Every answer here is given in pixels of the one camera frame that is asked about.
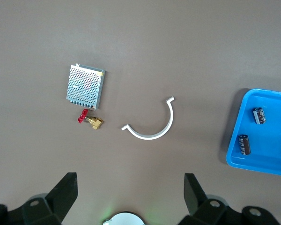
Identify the small dark electrolytic capacitor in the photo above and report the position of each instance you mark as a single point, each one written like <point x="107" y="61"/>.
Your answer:
<point x="259" y="115"/>

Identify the blue plastic tray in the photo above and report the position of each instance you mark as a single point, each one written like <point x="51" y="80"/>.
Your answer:
<point x="269" y="152"/>

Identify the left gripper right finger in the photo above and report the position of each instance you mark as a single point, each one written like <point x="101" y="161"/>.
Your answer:
<point x="208" y="211"/>

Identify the metal mesh power supply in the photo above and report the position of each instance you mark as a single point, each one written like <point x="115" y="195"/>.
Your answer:
<point x="85" y="86"/>

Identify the large dark electrolytic capacitor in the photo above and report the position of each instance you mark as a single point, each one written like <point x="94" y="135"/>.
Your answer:
<point x="244" y="144"/>

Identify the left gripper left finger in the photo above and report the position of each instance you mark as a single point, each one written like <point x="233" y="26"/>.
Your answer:
<point x="49" y="208"/>

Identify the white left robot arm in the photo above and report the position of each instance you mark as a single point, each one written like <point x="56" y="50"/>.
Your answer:
<point x="125" y="219"/>

